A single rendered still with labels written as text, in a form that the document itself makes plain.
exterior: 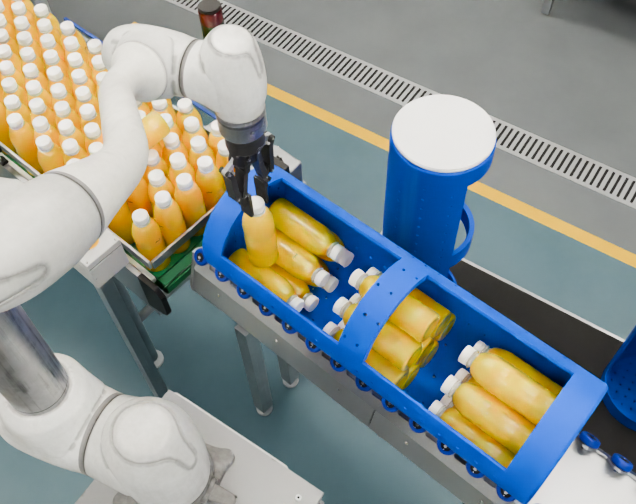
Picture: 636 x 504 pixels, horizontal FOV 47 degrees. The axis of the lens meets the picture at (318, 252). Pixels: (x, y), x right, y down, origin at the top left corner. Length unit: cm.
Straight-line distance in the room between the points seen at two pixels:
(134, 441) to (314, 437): 145
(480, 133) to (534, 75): 177
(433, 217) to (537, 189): 127
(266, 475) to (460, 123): 107
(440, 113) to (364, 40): 184
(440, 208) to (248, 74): 96
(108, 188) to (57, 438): 56
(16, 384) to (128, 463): 22
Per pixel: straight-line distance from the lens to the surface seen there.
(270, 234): 159
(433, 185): 198
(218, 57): 121
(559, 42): 399
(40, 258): 82
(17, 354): 116
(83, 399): 133
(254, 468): 151
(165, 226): 187
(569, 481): 172
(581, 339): 277
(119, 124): 105
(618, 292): 310
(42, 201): 85
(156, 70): 126
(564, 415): 142
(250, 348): 220
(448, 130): 203
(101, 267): 180
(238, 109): 126
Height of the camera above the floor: 251
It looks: 56 degrees down
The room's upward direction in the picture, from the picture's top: 3 degrees counter-clockwise
